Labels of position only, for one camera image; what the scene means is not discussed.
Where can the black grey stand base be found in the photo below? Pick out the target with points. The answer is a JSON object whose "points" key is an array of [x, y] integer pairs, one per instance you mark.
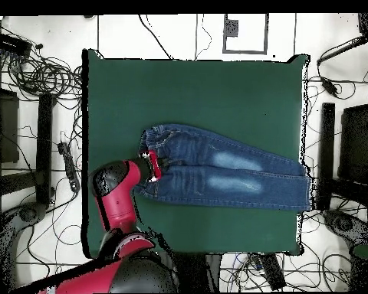
{"points": [[345, 225], [32, 212]]}

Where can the black power adapter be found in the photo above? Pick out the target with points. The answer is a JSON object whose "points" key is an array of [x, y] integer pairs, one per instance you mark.
{"points": [[329, 85]]}

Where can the dark green table cloth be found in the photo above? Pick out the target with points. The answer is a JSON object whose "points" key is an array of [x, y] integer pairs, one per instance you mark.
{"points": [[202, 92]]}

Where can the black power strip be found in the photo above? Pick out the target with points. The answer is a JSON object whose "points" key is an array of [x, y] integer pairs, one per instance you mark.
{"points": [[69, 167]]}

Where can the black power box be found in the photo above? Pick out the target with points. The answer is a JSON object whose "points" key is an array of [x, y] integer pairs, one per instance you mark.
{"points": [[10, 44]]}

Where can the grey square frame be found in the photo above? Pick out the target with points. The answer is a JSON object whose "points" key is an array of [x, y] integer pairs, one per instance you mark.
{"points": [[245, 51]]}

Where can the black stand frame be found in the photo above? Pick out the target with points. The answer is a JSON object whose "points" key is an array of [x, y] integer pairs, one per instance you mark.
{"points": [[44, 147], [327, 147]]}

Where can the black rod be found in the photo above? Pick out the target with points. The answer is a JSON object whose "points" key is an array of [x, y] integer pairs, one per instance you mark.
{"points": [[343, 48]]}

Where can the blue denim jeans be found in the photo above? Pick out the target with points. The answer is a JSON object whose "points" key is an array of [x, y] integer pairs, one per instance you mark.
{"points": [[227, 177]]}

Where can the black flat box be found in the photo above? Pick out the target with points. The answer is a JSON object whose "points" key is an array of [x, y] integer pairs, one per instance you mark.
{"points": [[355, 144]]}

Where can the black rectangular device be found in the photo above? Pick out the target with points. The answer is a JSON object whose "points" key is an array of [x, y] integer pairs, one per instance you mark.
{"points": [[273, 271]]}

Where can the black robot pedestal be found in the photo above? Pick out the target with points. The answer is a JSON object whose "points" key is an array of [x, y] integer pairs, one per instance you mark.
{"points": [[199, 272]]}

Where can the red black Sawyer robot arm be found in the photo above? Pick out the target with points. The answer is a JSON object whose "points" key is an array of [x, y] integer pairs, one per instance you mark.
{"points": [[119, 196]]}

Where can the small grey square plate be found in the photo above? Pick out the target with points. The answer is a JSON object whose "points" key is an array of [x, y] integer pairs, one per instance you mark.
{"points": [[231, 28]]}

